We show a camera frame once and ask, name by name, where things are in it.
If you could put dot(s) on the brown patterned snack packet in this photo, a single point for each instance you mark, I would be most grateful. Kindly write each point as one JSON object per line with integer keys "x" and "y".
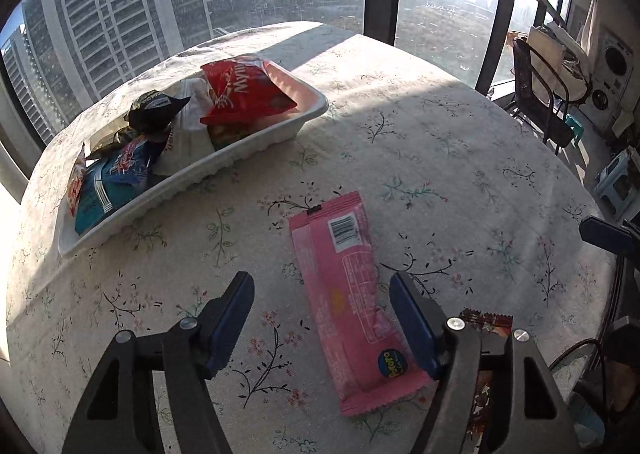
{"x": 492, "y": 321}

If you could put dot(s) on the red snack bag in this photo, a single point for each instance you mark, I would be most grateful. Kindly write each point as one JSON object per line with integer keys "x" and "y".
{"x": 245, "y": 94}

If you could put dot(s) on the white plastic tray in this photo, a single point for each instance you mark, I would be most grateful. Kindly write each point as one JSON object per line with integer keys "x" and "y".
{"x": 240, "y": 154}

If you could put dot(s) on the pink snack packet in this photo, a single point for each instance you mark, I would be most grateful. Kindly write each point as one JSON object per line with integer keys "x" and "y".
{"x": 345, "y": 309}

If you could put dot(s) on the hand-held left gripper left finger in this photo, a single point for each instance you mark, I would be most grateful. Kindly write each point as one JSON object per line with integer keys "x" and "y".
{"x": 232, "y": 319}

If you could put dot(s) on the floral tablecloth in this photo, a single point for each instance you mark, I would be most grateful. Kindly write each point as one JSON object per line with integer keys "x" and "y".
{"x": 450, "y": 159}

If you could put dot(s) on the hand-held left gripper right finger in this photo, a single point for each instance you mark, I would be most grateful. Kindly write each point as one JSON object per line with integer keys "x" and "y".
{"x": 412, "y": 324}

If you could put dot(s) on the gold snack packet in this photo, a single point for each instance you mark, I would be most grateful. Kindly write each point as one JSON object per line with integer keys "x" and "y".
{"x": 125, "y": 136}

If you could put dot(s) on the small green stool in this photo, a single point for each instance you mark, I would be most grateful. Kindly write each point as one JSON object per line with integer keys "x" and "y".
{"x": 575, "y": 126}

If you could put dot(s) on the grey plastic stool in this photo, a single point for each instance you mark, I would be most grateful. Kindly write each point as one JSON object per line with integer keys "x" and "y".
{"x": 617, "y": 184}

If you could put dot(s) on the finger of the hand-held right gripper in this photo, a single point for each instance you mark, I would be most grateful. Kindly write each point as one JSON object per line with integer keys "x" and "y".
{"x": 607, "y": 234}

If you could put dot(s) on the black chair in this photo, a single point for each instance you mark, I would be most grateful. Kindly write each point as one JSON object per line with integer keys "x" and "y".
{"x": 530, "y": 84}

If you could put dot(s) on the red white snack packet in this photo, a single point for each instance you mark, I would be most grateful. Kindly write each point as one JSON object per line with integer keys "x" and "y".
{"x": 76, "y": 179}

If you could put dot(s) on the white washing machine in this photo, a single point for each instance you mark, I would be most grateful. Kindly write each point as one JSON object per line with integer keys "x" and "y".
{"x": 615, "y": 59}

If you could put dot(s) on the small dark snack packet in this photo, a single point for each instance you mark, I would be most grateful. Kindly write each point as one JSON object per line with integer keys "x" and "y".
{"x": 155, "y": 111}

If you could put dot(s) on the white snack bag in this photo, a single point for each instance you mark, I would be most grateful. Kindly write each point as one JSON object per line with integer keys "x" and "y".
{"x": 187, "y": 149}

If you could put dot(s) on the blue snack packet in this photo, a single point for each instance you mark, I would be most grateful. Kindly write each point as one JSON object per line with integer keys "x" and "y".
{"x": 110, "y": 189}

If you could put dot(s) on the grey high-rise building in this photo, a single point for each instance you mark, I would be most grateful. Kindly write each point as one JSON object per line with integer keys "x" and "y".
{"x": 125, "y": 9}

